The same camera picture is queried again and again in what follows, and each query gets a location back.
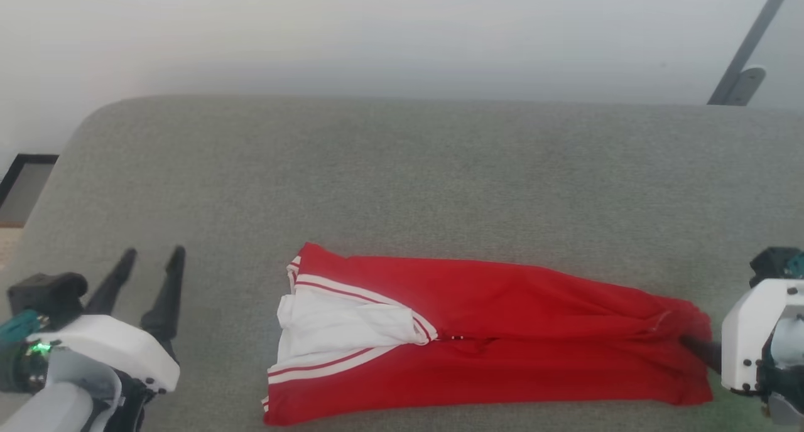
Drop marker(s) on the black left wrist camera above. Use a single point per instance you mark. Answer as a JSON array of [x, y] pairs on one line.
[[47, 294]]

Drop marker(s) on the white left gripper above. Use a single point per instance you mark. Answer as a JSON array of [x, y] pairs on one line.
[[119, 347]]

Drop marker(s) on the black rectangular frame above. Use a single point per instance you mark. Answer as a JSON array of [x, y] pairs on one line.
[[34, 159]]

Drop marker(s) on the grey slanted metal bar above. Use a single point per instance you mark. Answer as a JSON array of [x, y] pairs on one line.
[[750, 43]]

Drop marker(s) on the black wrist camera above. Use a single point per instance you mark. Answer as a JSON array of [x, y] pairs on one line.
[[772, 262], [47, 294]]

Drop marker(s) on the grey metal bar bracket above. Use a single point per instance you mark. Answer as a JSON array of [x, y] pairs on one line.
[[747, 83]]

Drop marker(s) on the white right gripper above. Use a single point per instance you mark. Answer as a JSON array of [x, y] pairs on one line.
[[747, 338]]

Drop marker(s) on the red and white garment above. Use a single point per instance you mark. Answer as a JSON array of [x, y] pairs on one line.
[[502, 306]]

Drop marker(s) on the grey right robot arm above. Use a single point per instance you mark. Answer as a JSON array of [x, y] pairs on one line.
[[788, 356]]

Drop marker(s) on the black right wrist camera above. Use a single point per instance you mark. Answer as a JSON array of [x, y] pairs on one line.
[[772, 262]]

